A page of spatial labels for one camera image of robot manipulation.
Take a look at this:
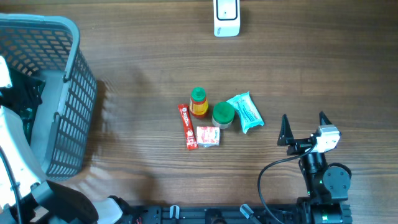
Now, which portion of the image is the black right camera cable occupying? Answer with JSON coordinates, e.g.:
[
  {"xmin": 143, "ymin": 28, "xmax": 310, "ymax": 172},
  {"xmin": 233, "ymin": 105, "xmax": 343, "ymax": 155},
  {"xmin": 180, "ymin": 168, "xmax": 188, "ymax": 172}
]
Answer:
[{"xmin": 257, "ymin": 143, "xmax": 318, "ymax": 224}]

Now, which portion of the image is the grey plastic shopping basket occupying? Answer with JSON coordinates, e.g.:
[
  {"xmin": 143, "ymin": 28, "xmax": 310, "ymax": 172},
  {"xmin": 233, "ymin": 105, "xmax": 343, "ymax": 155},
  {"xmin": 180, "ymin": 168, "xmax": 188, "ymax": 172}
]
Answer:
[{"xmin": 1, "ymin": 14, "xmax": 98, "ymax": 181}]

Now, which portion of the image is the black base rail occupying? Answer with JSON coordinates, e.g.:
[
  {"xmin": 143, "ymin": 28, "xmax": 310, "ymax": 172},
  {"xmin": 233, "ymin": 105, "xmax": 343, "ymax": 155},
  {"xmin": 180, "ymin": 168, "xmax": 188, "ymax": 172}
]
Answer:
[{"xmin": 120, "ymin": 204, "xmax": 304, "ymax": 224}]

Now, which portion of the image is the red stick sachet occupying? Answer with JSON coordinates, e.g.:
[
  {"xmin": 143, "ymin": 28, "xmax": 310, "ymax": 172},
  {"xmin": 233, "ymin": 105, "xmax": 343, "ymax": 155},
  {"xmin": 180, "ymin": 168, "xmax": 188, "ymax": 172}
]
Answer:
[{"xmin": 177, "ymin": 104, "xmax": 198, "ymax": 151}]

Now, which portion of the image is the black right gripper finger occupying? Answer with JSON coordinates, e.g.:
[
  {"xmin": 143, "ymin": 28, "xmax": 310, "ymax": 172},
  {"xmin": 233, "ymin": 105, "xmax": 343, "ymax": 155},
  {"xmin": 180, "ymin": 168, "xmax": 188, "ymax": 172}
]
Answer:
[
  {"xmin": 277, "ymin": 114, "xmax": 294, "ymax": 146},
  {"xmin": 319, "ymin": 111, "xmax": 332, "ymax": 126}
]

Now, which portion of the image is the green glove package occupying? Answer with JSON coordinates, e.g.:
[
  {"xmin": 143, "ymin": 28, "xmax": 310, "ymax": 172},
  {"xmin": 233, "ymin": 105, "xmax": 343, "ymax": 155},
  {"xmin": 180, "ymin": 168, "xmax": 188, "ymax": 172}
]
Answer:
[{"xmin": 9, "ymin": 68, "xmax": 45, "ymax": 144}]

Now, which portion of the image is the clear jar green lid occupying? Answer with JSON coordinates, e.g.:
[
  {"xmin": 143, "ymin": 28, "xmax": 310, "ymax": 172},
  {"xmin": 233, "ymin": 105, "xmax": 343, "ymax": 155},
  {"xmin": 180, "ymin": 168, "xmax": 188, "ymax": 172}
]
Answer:
[{"xmin": 212, "ymin": 101, "xmax": 235, "ymax": 129}]

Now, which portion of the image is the teal wet wipes pack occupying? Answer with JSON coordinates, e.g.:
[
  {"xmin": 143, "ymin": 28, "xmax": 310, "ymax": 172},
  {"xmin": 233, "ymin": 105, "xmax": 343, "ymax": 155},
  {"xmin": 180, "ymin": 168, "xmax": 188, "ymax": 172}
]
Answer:
[{"xmin": 226, "ymin": 92, "xmax": 265, "ymax": 134}]

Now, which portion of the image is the white barcode scanner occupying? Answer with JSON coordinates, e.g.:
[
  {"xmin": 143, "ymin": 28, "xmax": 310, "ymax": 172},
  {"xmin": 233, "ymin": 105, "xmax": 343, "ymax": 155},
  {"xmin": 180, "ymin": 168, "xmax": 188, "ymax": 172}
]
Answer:
[{"xmin": 213, "ymin": 0, "xmax": 241, "ymax": 37}]

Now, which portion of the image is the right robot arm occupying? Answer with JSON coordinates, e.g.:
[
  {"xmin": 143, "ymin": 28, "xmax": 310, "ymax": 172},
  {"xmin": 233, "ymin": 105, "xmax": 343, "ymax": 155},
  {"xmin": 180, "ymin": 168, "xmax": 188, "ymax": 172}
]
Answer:
[{"xmin": 277, "ymin": 111, "xmax": 353, "ymax": 224}]

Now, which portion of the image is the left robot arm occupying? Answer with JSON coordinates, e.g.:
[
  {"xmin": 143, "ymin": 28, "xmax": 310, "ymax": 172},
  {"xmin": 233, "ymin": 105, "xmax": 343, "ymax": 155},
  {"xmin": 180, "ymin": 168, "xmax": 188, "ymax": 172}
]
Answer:
[{"xmin": 1, "ymin": 58, "xmax": 127, "ymax": 223}]

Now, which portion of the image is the red small packet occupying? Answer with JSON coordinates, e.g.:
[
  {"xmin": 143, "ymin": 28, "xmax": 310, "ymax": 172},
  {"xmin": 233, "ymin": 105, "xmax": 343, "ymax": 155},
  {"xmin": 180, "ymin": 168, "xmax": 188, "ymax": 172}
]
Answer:
[{"xmin": 197, "ymin": 126, "xmax": 221, "ymax": 147}]

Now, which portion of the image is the yellow bottle green cap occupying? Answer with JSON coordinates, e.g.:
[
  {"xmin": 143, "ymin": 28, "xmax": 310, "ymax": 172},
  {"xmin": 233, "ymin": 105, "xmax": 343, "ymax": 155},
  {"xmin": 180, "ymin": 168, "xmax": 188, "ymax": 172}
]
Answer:
[{"xmin": 189, "ymin": 87, "xmax": 209, "ymax": 119}]

